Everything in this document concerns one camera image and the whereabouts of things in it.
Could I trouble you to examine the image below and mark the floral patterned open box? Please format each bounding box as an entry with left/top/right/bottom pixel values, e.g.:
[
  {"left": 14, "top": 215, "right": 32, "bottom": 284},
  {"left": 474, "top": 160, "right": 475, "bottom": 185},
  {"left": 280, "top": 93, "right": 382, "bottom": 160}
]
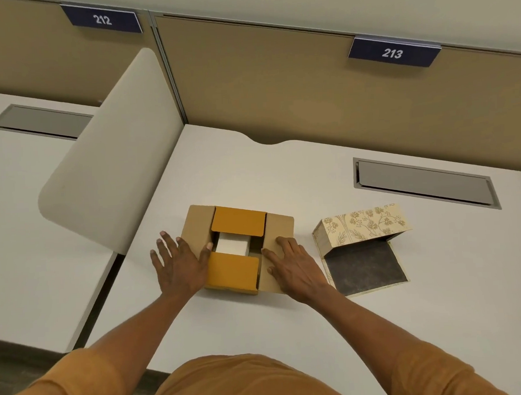
[{"left": 310, "top": 201, "right": 417, "bottom": 300}]

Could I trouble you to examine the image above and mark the person's left hand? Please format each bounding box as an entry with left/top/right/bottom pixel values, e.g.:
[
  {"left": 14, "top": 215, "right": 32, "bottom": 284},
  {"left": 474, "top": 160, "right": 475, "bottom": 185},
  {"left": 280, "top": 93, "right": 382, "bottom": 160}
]
[{"left": 149, "top": 228, "right": 217, "bottom": 303}]

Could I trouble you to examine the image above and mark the tan partition panel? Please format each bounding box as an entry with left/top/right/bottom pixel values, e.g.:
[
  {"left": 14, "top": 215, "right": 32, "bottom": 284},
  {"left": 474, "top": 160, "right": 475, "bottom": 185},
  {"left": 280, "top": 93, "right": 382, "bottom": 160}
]
[
  {"left": 0, "top": 0, "right": 169, "bottom": 113},
  {"left": 153, "top": 0, "right": 521, "bottom": 194}
]

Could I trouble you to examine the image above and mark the person's right forearm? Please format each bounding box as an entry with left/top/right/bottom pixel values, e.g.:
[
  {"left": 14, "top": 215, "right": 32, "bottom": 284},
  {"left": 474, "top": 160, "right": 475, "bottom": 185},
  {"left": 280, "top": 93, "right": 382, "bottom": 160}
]
[{"left": 307, "top": 289, "right": 420, "bottom": 372}]

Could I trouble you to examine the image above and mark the beige rounded desk divider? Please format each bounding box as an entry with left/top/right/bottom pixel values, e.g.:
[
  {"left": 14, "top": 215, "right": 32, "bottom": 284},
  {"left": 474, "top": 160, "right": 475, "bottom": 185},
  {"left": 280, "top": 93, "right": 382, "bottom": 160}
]
[{"left": 30, "top": 45, "right": 191, "bottom": 260}]

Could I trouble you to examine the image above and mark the blue number sign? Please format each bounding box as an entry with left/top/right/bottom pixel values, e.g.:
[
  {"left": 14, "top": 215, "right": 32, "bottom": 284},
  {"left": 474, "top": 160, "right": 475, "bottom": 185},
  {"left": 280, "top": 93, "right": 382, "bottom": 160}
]
[
  {"left": 59, "top": 0, "right": 144, "bottom": 39},
  {"left": 346, "top": 30, "right": 443, "bottom": 73}
]

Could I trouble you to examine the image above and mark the brown cardboard box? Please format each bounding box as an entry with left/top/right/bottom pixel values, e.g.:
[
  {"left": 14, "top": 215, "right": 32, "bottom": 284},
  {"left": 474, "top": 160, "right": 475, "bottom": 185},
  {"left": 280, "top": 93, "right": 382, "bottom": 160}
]
[{"left": 180, "top": 199, "right": 300, "bottom": 301}]

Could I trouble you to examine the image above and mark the white block in box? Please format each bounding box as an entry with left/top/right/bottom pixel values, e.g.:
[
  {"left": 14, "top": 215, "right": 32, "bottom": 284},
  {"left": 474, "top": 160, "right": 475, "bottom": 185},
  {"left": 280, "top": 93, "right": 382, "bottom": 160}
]
[{"left": 213, "top": 230, "right": 252, "bottom": 258}]

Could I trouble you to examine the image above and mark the person's right hand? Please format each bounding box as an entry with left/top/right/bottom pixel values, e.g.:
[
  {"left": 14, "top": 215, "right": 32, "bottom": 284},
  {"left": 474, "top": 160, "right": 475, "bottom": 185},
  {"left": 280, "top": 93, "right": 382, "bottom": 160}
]
[{"left": 260, "top": 234, "right": 332, "bottom": 309}]

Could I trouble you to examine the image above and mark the orange shirt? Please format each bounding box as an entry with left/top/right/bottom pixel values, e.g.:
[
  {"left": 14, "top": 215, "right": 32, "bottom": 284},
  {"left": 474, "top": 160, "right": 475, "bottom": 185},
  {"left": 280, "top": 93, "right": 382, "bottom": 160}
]
[{"left": 0, "top": 325, "right": 513, "bottom": 395}]

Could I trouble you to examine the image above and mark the person's left forearm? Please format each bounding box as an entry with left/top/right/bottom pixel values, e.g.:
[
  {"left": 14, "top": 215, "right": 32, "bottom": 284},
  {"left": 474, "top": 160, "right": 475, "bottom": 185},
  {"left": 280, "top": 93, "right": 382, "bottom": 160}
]
[{"left": 70, "top": 291, "right": 191, "bottom": 367}]

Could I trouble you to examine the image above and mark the grey metal partition post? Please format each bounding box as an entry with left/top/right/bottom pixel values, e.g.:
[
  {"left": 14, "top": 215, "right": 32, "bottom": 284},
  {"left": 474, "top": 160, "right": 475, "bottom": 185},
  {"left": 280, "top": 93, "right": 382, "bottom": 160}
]
[{"left": 145, "top": 8, "right": 191, "bottom": 128}]

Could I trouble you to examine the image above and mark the grey desk cable hatch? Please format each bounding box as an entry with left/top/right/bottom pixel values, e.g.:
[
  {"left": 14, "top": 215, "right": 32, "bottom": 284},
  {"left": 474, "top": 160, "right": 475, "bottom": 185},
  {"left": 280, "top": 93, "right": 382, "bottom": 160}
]
[
  {"left": 352, "top": 149, "right": 502, "bottom": 218},
  {"left": 0, "top": 99, "right": 95, "bottom": 145}
]

